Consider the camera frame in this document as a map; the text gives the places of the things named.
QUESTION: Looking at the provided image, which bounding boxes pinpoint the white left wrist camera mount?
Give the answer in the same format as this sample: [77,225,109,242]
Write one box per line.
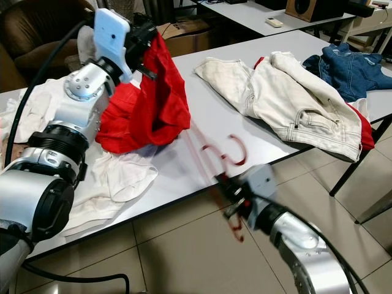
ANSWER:
[95,8,133,84]

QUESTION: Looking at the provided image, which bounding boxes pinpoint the blue denim garment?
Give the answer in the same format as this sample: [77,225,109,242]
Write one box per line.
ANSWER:
[306,43,392,102]

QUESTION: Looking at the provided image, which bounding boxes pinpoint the black floor cable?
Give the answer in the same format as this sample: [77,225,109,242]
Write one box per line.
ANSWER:
[21,260,131,294]

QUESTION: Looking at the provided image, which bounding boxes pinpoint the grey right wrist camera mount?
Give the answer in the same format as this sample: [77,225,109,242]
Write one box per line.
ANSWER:
[245,164,278,225]

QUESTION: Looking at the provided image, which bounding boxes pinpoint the white stained garment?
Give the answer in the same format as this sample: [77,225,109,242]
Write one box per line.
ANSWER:
[0,80,77,151]

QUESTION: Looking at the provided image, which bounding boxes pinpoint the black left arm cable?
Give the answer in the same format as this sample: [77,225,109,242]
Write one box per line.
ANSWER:
[5,21,99,169]

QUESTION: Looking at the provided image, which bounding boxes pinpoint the red knit garment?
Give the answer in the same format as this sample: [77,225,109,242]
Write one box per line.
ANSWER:
[96,31,190,155]

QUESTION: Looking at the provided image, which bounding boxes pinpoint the brown leather armchair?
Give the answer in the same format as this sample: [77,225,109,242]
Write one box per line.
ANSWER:
[0,0,96,77]

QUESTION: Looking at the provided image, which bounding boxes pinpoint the black device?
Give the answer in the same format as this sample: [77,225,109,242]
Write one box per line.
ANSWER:
[346,0,378,17]

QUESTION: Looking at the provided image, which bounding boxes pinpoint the red plastic hanger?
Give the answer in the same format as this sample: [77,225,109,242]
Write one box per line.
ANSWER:
[184,119,250,246]

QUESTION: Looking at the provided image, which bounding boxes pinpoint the brown cardboard box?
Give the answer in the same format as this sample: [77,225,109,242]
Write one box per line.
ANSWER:
[156,21,213,58]

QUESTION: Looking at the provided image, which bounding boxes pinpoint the wooden speaker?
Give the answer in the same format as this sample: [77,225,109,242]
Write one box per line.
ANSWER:
[285,0,347,23]

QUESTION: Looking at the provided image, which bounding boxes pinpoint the plain white cloth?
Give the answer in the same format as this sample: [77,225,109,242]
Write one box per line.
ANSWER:
[81,153,159,238]

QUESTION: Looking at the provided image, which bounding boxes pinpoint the grey cushion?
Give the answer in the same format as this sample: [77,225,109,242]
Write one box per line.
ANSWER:
[77,24,100,62]

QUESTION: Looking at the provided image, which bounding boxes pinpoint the cream white jeans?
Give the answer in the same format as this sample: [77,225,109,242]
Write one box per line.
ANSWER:
[195,52,363,162]

